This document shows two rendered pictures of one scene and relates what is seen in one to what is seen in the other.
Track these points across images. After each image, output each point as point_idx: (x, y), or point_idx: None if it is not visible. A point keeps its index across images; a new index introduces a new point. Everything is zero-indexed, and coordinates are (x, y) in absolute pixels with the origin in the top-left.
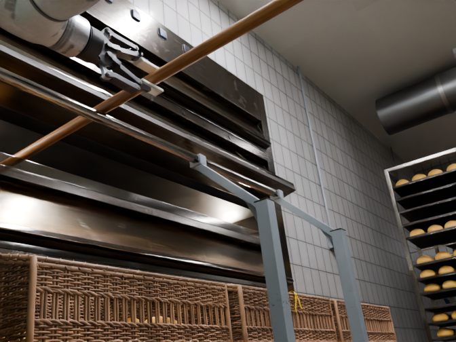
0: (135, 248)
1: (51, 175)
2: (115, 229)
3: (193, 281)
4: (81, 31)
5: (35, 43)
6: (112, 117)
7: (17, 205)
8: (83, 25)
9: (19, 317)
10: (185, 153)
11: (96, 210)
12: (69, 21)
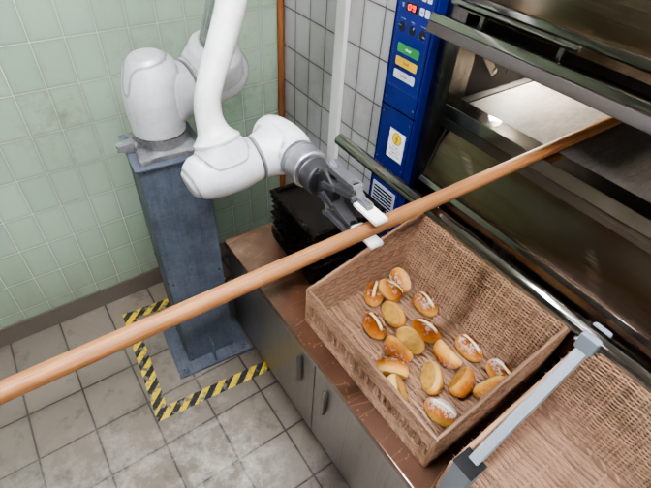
0: (639, 334)
1: (570, 186)
2: (648, 292)
3: (398, 399)
4: (290, 177)
5: None
6: (436, 215)
7: (518, 202)
8: (289, 172)
9: (462, 289)
10: (549, 312)
11: (642, 251)
12: (282, 168)
